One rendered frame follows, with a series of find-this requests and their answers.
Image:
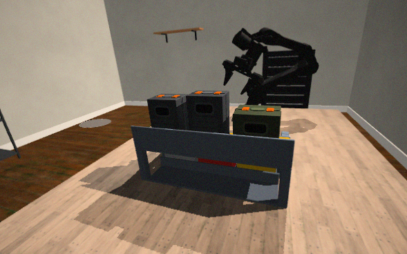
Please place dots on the red open bin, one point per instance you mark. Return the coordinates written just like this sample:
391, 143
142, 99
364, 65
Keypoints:
217, 162

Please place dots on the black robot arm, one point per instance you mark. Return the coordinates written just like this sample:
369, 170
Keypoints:
306, 66

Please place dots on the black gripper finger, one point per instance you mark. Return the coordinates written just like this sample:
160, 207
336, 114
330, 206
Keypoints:
251, 83
228, 74

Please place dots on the yellow bin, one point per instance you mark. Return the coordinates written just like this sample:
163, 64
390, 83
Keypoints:
256, 167

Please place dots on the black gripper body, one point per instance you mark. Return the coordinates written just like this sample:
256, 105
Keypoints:
255, 76

